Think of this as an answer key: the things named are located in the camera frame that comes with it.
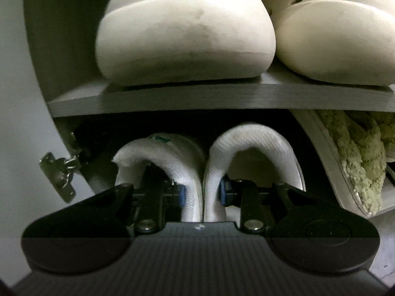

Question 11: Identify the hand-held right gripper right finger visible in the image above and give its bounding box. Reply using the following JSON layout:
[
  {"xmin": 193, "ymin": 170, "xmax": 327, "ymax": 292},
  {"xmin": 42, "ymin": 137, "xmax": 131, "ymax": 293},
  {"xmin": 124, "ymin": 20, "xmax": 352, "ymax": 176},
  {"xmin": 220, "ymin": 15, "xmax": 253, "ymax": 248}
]
[{"xmin": 219, "ymin": 180, "xmax": 312, "ymax": 234}]

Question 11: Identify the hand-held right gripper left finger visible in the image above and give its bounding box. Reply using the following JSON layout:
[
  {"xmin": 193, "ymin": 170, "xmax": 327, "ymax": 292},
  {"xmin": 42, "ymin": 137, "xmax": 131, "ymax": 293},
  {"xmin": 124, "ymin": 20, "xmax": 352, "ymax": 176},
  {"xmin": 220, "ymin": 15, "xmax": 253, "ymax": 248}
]
[{"xmin": 96, "ymin": 183, "xmax": 186, "ymax": 234}]

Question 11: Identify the white sneaker teal logo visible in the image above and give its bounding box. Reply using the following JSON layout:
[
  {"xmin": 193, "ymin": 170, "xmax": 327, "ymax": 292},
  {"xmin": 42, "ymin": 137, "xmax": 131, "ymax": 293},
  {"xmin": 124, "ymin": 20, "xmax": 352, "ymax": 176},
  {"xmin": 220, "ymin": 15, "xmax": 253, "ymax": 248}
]
[
  {"xmin": 112, "ymin": 133, "xmax": 206, "ymax": 222},
  {"xmin": 203, "ymin": 122, "xmax": 306, "ymax": 222}
]

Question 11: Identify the grey shoe cabinet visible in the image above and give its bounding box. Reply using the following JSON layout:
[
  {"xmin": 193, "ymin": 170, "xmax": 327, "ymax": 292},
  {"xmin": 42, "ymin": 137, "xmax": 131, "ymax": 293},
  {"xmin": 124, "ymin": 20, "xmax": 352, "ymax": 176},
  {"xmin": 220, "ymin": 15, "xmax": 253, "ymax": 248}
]
[{"xmin": 22, "ymin": 0, "xmax": 395, "ymax": 220}]

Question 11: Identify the metal door hinge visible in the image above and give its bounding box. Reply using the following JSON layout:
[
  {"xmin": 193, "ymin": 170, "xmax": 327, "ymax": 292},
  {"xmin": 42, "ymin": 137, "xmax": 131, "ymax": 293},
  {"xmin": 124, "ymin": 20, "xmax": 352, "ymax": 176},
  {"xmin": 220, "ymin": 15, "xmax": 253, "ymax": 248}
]
[{"xmin": 39, "ymin": 132, "xmax": 82, "ymax": 204}]

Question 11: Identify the cream foam clog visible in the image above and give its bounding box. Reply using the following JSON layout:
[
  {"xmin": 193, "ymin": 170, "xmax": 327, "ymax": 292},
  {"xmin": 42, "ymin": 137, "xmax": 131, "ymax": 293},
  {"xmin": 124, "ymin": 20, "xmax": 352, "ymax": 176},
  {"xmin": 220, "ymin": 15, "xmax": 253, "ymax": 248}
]
[
  {"xmin": 95, "ymin": 0, "xmax": 276, "ymax": 86},
  {"xmin": 261, "ymin": 0, "xmax": 395, "ymax": 86}
]

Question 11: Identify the white cabinet door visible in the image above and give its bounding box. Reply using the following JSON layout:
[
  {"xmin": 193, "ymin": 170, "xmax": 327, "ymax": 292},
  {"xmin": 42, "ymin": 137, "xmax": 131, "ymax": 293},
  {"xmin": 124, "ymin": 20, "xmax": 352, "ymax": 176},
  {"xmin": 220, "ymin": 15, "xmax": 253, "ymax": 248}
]
[{"xmin": 0, "ymin": 0, "xmax": 95, "ymax": 286}]

